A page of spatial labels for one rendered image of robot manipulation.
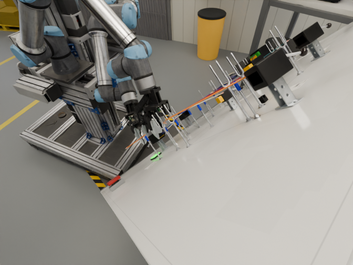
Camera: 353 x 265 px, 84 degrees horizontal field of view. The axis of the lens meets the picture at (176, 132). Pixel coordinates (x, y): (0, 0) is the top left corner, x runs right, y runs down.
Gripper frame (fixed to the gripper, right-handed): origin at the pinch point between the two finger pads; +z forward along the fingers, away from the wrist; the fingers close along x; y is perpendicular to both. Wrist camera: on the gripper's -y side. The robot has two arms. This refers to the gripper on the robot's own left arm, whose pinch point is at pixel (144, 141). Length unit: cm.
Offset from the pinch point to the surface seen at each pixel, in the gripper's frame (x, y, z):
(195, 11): 95, -227, -226
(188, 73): 45, -214, -118
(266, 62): 40, 61, 5
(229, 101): 39.7, 24.4, 1.1
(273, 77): 40, 60, 7
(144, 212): 14, 62, 21
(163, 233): 19, 71, 22
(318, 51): 65, 35, -1
